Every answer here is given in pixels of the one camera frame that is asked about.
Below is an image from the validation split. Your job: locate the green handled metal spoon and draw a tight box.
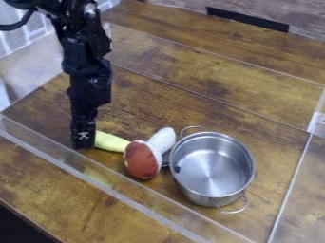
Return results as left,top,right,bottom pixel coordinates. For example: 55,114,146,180
94,127,177,166

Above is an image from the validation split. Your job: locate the stainless steel pot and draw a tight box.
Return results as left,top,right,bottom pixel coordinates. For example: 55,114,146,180
169,126,256,215

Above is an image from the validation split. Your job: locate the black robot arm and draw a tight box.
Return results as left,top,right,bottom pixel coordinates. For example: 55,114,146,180
0,0,113,149

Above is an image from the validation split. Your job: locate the clear acrylic barrier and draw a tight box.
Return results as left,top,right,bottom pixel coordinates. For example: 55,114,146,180
0,114,254,243
268,89,325,243

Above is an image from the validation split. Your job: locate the clear acrylic corner bracket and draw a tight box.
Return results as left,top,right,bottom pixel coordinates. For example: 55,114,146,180
103,22,113,39

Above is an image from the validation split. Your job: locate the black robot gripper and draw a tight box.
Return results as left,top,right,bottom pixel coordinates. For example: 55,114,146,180
65,65,114,150

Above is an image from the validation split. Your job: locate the clear acrylic front barrier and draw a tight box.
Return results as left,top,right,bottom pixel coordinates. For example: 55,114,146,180
0,114,254,243

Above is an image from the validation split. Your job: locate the black cable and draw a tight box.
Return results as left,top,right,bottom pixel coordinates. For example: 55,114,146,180
0,9,38,32

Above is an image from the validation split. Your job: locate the brown plush mushroom toy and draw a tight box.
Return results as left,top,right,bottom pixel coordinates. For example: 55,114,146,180
123,127,177,179

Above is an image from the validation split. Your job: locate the clear acrylic right barrier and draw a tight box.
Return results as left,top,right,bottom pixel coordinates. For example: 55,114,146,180
268,89,325,243

